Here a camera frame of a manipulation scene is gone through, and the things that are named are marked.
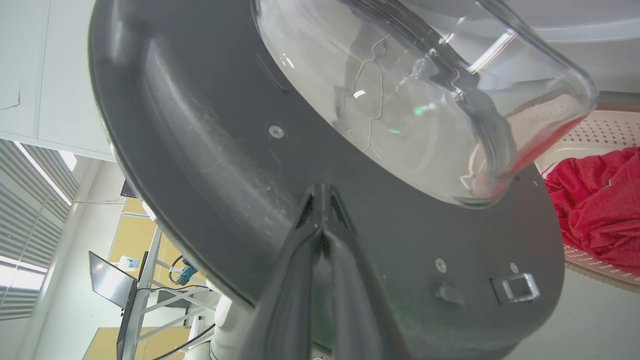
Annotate white perforated laundry basket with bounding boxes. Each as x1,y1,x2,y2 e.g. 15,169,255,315
534,110,640,295

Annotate black flat computer monitor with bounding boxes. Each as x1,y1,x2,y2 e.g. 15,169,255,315
88,251,139,310

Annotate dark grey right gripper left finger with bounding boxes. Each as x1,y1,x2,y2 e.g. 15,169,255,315
239,183,325,360

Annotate red cloth garment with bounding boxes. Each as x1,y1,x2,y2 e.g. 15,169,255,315
542,146,640,276

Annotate white rounded robot part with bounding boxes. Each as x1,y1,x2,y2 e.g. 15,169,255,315
183,294,261,360

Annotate thin black cable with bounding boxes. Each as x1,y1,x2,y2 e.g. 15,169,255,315
150,322,217,360

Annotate grey window blinds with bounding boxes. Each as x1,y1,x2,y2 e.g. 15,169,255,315
0,139,81,322

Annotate dark grey washing machine door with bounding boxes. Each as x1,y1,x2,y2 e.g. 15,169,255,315
87,0,600,360

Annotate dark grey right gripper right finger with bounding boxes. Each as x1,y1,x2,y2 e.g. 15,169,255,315
323,183,410,360

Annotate silver metal frame stand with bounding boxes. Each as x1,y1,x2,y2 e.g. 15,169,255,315
116,225,221,360

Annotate yellow partition panel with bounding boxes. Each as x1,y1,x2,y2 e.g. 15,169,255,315
82,197,207,360

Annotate white washing machine body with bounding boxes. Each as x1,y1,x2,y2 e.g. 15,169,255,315
492,0,640,97

